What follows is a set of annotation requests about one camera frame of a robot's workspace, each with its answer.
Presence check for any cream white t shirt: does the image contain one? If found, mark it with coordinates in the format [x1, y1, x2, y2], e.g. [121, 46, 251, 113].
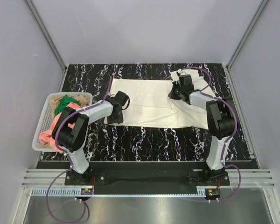
[110, 71, 208, 129]

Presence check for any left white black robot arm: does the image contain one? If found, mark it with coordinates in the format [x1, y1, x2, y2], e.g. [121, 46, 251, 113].
[51, 91, 130, 185]

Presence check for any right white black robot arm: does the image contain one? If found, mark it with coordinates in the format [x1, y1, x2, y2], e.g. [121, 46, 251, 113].
[168, 73, 239, 185]

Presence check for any green t shirt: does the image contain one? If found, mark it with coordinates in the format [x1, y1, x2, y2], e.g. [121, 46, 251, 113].
[55, 95, 81, 116]

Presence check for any beige t shirt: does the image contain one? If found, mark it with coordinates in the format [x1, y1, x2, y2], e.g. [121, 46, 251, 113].
[49, 94, 89, 118]

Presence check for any white plastic laundry basket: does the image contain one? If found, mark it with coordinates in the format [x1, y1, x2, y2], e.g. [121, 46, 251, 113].
[32, 92, 92, 153]

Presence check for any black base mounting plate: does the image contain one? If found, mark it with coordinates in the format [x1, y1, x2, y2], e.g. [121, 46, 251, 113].
[65, 161, 230, 196]

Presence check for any salmon pink t shirt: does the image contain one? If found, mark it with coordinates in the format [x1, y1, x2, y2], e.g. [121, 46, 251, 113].
[39, 102, 81, 154]

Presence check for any left small circuit board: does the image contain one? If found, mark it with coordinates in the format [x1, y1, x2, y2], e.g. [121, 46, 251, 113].
[81, 188, 93, 195]

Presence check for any small circuit board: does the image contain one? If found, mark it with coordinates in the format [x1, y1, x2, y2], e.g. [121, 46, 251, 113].
[207, 189, 221, 196]
[81, 188, 93, 195]

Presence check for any right small circuit board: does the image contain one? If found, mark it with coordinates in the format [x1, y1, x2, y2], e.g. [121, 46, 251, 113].
[207, 189, 221, 196]

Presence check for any left aluminium frame post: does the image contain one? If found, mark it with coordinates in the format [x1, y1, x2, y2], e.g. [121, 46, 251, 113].
[25, 0, 68, 70]

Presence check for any aluminium frame post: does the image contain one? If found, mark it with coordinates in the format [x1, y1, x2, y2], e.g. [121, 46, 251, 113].
[226, 0, 270, 70]
[25, 0, 68, 70]

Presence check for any white slotted cable duct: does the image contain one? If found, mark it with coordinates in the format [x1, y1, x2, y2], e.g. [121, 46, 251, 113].
[31, 188, 91, 197]

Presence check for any aluminium front rail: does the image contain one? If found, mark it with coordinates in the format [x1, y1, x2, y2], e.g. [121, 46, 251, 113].
[22, 169, 275, 188]

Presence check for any right aluminium frame post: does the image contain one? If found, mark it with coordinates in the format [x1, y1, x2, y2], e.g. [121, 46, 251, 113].
[226, 0, 270, 70]

